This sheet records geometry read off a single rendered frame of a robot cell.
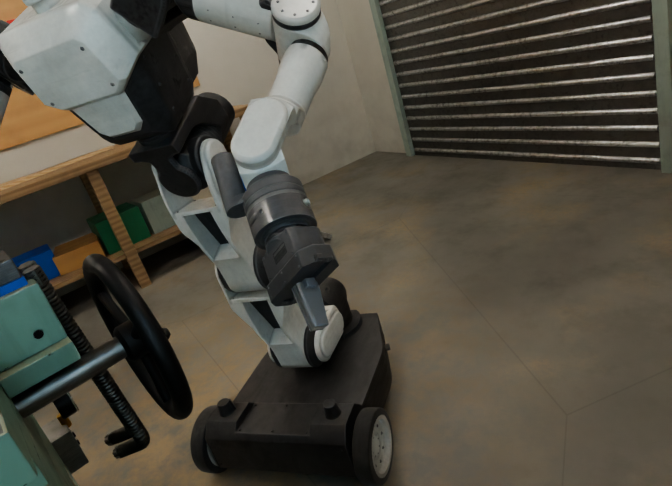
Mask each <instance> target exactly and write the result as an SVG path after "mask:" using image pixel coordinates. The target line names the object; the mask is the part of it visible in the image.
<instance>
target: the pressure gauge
mask: <svg viewBox="0 0 672 486"><path fill-rule="evenodd" d="M53 403H54V405H55V406H56V408H57V410H58V411H59V414H58V415H57V419H58V420H59V422H60V424H61V425H67V426H68V427H70V426H71V425H72V423H71V421H70V419H69V418H68V417H70V416H71V415H73V414H74V413H76V412H77V411H79V408H78V406H77V405H76V403H75V401H74V400H73V398H72V396H71V395H70V393H69V392H68V393H66V394H65V395H63V396H61V397H60V398H58V399H56V400H55V401H53Z"/></svg>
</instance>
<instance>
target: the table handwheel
mask: <svg viewBox="0 0 672 486"><path fill-rule="evenodd" d="M82 269H83V275H84V278H85V282H86V284H87V287H88V290H89V292H90V294H91V297H92V299H93V301H94V303H95V305H96V308H97V310H98V312H99V314H100V316H101V317H102V319H103V321H104V323H105V325H106V327H107V329H108V330H109V332H110V334H111V336H112V339H110V340H108V341H106V342H105V343H103V344H101V345H99V346H98V347H96V348H94V349H92V350H91V351H89V352H87V353H85V354H84V355H82V356H81V358H80V359H79V360H77V361H76V362H74V363H72V364H70V365H69V366H67V367H65V368H63V369H62V370H60V371H58V372H56V373H55V374H53V375H51V376H49V377H48V378H46V379H44V380H42V381H41V382H39V383H37V384H35V385H34V386H32V387H30V388H28V389H27V390H25V391H23V392H21V393H20V394H18V395H16V396H15V397H13V398H11V399H12V401H13V403H14V405H15V407H16V408H17V410H18V412H19V413H20V415H21V416H22V417H23V418H26V417H28V416H30V415H31V414H33V413H35V412H36V411H38V410H40V409H41V408H43V407H45V406H46V405H48V404H50V403H51V402H53V401H55V400H56V399H58V398H60V397H61V396H63V395H65V394H66V393H68V392H70V391H71V390H73V389H75V388H76V387H78V386H80V385H81V384H83V383H85V382H86V381H88V380H90V379H91V378H93V377H95V376H96V375H98V374H100V373H101V372H103V371H105V370H106V369H108V368H110V367H111V366H113V365H115V364H116V363H118V362H119V361H121V360H123V359H124V358H125V359H126V361H127V362H128V364H129V366H130V367H131V369H132V370H133V372H134V373H135V375H136V376H137V378H138V379H139V380H140V382H141V383H142V385H143V386H144V387H145V389H146V390H147V391H148V393H149V394H150V395H151V397H152V398H153V399H154V400H155V402H156V403H157V404H158V405H159V406H160V407H161V408H162V410H163V411H164V412H166V413H167V414H168V415H169V416H171V417H172V418H174V419H177V420H183V419H185V418H187V417H188V416H189V415H190V414H191V412H192V409H193V398H192V393H191V390H190V387H189V384H188V381H187V378H186V376H185V373H184V371H183V369H182V367H181V364H180V362H179V360H178V358H177V356H176V354H175V352H174V350H173V348H172V346H171V344H170V342H169V341H168V339H167V337H166V335H165V333H164V332H163V330H162V328H161V326H160V325H159V323H158V321H157V320H156V318H155V317H154V315H153V313H152V312H151V310H150V309H149V307H148V305H147V304H146V302H145V301H144V300H143V298H142V297H141V295H140V294H139V292H138V291H137V290H136V288H135V287H134V286H133V284H132V283H131V282H130V280H129V279H128V278H127V277H126V276H125V274H124V273H123V272H122V271H121V270H120V269H119V268H118V267H117V266H116V265H115V264H114V263H113V262H112V261H111V260H110V259H108V258H107V257H105V256H103V255H101V254H91V255H88V256H87V257H86V258H85V259H84V261H83V265H82ZM108 289H109V290H108ZM109 291H110V292H111V293H112V295H113V296H114V297H115V299H116V300H117V301H118V303H119V304H120V306H121V307H122V309H123V310H124V312H125V313H126V315H127V316H128V317H127V316H126V315H125V314H124V313H123V312H122V310H121V309H120V308H119V307H118V306H117V304H116V303H115V302H114V300H113V299H112V297H111V295H110V292H109ZM128 318H129V319H128Z"/></svg>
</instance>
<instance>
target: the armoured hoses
mask: <svg viewBox="0 0 672 486"><path fill-rule="evenodd" d="M18 270H19V272H20V273H21V274H22V275H23V276H24V277H25V279H26V280H30V279H34V280H35V281H36V282H37V283H38V284H39V285H40V287H41V289H42V291H43V292H44V294H45V296H46V298H47V299H48V301H49V303H50V305H51V307H52V308H53V310H54V312H55V314H56V315H57V317H58V319H59V321H60V322H61V324H62V326H63V328H64V329H65V331H66V333H67V336H68V337H69V338H70V339H71V341H72V342H73V343H74V345H75V347H76V349H77V350H78V352H79V354H80V356H82V355H84V354H85V353H87V352H89V351H91V350H92V349H94V348H93V346H92V345H90V344H91V343H90V342H88V339H86V336H85V335H84V333H83V332H82V330H81V329H80V327H79V326H78V325H77V322H75V319H73V316H72V315H71V313H70V312H69V311H68V309H67V308H66V305H64V302H63V301H61V298H60V297H59V295H58V294H57V291H55V290H54V287H52V284H51V283H49V282H50V281H49V280H48V277H47V276H46V274H45V273H44V271H43V270H42V268H41V266H40V265H37V263H36V262H35V261H34V260H32V261H27V262H25V263H23V264H21V265H20V266H19V267H18ZM92 380H93V381H94V383H95V385H96V386H97V388H98V389H99V391H100V392H101V394H102V395H103V397H104V398H105V400H107V403H109V405H110V407H111V408H112V410H113V411H114V413H115V414H116V416H117V417H118V419H119V420H120V422H121V423H122V424H123V427H121V428H119V429H117V430H114V431H112V432H110V433H108V434H106V436H105V439H104V441H105V443H106V444H107V445H108V446H112V445H115V444H117V443H120V442H123V441H125V440H128V439H130V438H133V439H130V440H128V441H126V442H124V443H122V444H119V445H117V446H115V448H114V450H113V453H112V454H113V455H114V457H115V458H116V459H118V458H123V457H126V456H129V455H131V454H133V453H136V452H139V451H141V450H143V449H145V448H147V446H148V445H149V443H150V436H149V433H148V431H147V430H146V428H145V426H144V425H143V423H142V422H141V420H140V419H139V417H138V416H137V414H136V412H135V411H134V409H133V408H132V406H131V405H130V403H129V402H128V400H126V397H124V396H125V395H124V394H123V392H122V391H121V389H120V388H119V386H118V385H117V383H116V382H115V380H114V379H113V377H112V376H111V374H110V373H109V371H108V370H107V369H106V370H105V371H103V372H101V373H100V374H98V375H96V376H95V377H93V378H92Z"/></svg>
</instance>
